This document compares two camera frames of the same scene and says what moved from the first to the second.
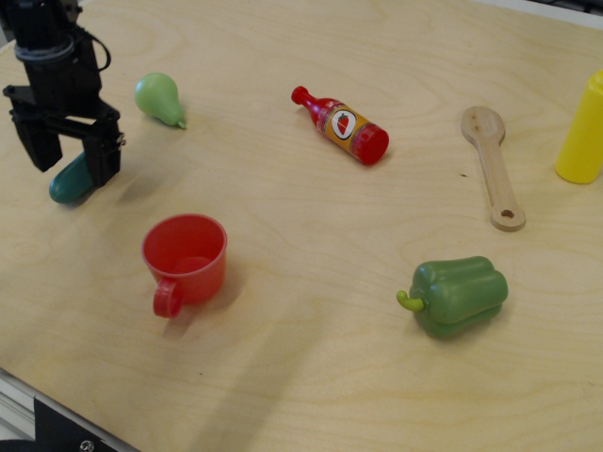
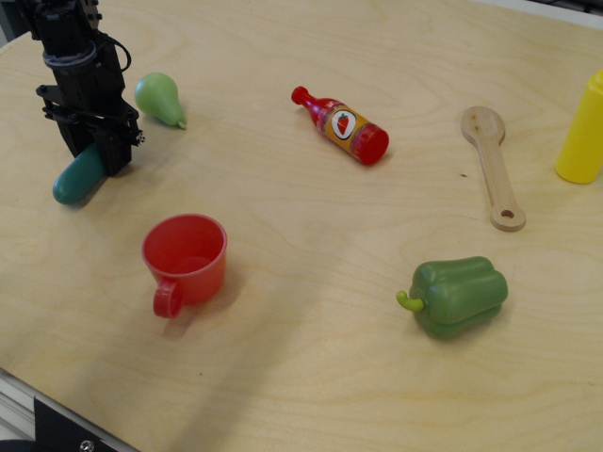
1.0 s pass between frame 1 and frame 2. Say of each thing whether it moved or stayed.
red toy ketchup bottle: stayed
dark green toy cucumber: stayed
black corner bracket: stayed
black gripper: moved
